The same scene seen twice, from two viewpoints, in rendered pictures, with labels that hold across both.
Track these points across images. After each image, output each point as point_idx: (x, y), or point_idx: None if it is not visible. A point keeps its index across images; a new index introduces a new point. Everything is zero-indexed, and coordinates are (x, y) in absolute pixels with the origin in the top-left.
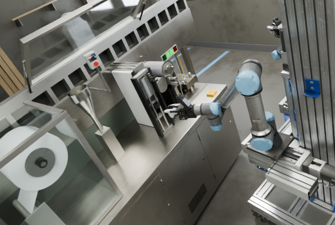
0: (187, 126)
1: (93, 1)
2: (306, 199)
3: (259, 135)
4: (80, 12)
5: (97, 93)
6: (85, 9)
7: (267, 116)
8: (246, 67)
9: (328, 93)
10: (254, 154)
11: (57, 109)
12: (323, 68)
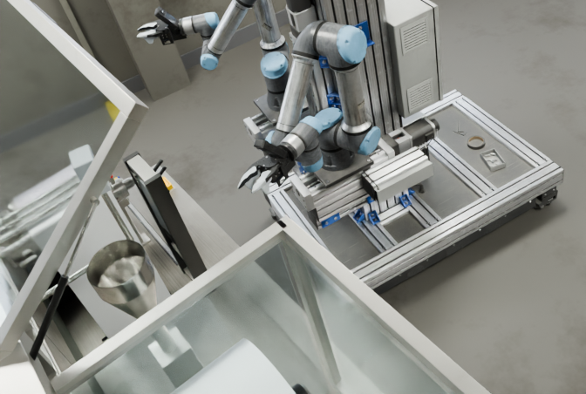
0: (221, 241)
1: (43, 16)
2: (431, 175)
3: (369, 125)
4: (70, 37)
5: (38, 313)
6: (64, 31)
7: (332, 112)
8: (334, 26)
9: (378, 32)
10: (328, 196)
11: (252, 241)
12: None
